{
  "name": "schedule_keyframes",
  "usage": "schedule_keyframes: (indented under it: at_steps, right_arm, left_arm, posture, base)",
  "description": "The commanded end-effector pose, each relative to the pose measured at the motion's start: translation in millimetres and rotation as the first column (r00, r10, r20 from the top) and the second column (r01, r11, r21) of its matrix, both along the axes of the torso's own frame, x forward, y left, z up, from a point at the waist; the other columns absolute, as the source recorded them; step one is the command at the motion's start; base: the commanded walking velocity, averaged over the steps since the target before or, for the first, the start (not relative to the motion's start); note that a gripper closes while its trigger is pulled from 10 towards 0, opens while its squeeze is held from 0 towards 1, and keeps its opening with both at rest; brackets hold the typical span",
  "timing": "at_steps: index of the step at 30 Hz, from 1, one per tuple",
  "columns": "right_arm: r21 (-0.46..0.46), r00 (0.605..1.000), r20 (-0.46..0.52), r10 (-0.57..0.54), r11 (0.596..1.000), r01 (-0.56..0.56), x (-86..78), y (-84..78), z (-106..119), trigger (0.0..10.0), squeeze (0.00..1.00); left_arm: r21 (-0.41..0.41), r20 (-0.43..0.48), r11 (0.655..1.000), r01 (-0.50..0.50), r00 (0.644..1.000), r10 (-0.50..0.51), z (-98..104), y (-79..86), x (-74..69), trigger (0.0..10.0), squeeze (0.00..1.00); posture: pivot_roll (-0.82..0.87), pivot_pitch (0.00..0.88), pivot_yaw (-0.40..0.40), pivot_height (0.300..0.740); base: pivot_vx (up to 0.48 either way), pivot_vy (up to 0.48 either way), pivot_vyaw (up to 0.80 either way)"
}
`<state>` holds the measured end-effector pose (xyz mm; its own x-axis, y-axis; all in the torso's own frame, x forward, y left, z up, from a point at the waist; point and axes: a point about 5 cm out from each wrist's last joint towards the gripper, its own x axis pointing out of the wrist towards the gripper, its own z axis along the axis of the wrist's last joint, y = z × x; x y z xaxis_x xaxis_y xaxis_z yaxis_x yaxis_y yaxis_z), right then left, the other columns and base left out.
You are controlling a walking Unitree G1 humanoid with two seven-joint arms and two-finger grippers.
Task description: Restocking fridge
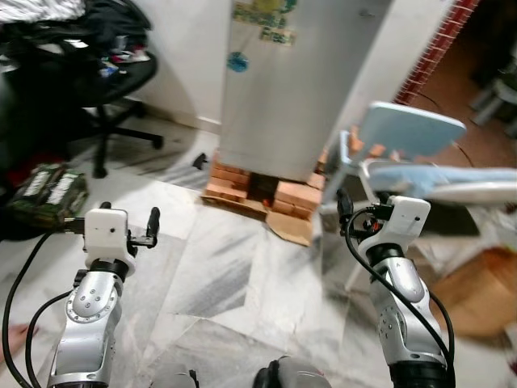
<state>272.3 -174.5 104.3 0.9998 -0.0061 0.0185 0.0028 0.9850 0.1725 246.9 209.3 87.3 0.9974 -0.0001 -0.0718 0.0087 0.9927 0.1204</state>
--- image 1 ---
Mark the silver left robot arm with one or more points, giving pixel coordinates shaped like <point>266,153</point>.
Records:
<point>89,315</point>

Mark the black clothes pile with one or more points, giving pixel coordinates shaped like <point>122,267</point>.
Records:
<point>113,24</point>

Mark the red brick stack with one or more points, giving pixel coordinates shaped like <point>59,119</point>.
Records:
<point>230,182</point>

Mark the grey plastic stool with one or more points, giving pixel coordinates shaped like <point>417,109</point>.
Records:
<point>497,93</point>

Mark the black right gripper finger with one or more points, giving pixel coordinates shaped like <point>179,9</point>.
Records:
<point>345,204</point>

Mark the small black floor object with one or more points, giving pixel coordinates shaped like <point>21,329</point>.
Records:
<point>200,162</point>

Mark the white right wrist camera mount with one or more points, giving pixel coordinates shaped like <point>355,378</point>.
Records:
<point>408,218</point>

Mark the light blue plastic chair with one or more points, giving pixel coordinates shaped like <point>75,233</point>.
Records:
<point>408,129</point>

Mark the brown cardboard box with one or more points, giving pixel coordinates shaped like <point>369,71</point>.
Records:
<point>481,295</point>

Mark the silver small fridge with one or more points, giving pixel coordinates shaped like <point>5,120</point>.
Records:
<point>291,113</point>

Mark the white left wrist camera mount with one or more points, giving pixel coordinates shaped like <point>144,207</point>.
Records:
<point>107,230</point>

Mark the blue round fridge sticker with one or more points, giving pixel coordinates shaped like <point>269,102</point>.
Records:
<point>238,62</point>

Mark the green printed carton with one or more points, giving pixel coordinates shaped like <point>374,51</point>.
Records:
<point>48,194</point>

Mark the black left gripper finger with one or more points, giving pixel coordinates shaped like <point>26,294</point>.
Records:
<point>153,222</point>

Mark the brown cardboard sheet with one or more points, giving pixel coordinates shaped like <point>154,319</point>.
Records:
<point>291,228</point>

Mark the grey right robot leg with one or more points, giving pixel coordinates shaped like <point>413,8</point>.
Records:
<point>299,373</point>

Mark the green yellow fridge sticker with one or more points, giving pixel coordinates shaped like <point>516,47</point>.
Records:
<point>266,20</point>

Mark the white striped cloth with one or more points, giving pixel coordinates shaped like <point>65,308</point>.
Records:
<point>40,8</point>

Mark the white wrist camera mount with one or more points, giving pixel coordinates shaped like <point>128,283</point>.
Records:
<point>408,218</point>
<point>107,230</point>

